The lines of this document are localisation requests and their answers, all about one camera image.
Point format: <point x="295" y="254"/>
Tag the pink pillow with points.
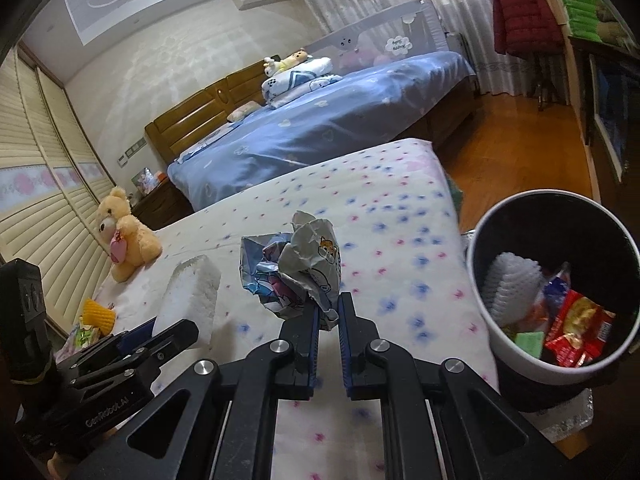
<point x="244" y="111"/>

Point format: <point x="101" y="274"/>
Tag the red padded coat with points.
<point x="525" y="20"/>

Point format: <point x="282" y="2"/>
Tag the television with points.
<point x="612" y="115"/>

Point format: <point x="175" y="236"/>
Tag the green carton box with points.
<point x="530" y="344"/>

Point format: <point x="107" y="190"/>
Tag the orange packet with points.
<point x="540" y="312"/>

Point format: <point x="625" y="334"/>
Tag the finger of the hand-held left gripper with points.
<point x="170" y="342"/>
<point x="132" y="337"/>

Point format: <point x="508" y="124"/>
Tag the grey bed rail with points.
<point x="370" y="35"/>

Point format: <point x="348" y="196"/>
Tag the tan teddy bear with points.
<point x="130" y="235"/>

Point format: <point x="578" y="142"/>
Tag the wooden headboard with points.
<point x="190" y="115"/>

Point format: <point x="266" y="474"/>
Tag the folded white blue quilt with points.
<point x="300" y="82"/>

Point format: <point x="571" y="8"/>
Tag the red snack bag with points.
<point x="575" y="330"/>

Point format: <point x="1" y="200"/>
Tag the translucent plastic stool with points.
<point x="570" y="417"/>

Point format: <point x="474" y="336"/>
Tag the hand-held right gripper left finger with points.
<point x="313" y="350"/>

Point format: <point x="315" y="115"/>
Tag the yellow plush toy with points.
<point x="290" y="61"/>

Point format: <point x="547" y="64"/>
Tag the dark wooden cabinet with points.
<point x="580" y="85"/>

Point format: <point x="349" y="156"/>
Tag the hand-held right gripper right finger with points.
<point x="345" y="355"/>

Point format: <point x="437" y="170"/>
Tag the white trash bin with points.
<point x="482" y="305"/>

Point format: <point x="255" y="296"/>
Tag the white foam block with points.
<point x="190" y="290"/>

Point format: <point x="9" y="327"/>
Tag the wooden coat rack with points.
<point x="542" y="85"/>

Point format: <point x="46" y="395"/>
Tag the blue silver plastic bag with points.
<point x="300" y="260"/>

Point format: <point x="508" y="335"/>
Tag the wooden nightstand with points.
<point x="160" y="205"/>

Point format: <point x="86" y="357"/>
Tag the yellow foam fruit net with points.
<point x="97" y="315"/>

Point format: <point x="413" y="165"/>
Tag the wall switch panel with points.
<point x="136" y="148"/>

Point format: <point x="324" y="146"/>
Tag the white foam fruit net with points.
<point x="510" y="285"/>

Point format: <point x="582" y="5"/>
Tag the cream louvred wardrobe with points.
<point x="40" y="210"/>

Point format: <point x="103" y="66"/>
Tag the blue bed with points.
<point x="325" y="120"/>

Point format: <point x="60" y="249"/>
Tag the stack of green packets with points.
<point x="580" y="10"/>

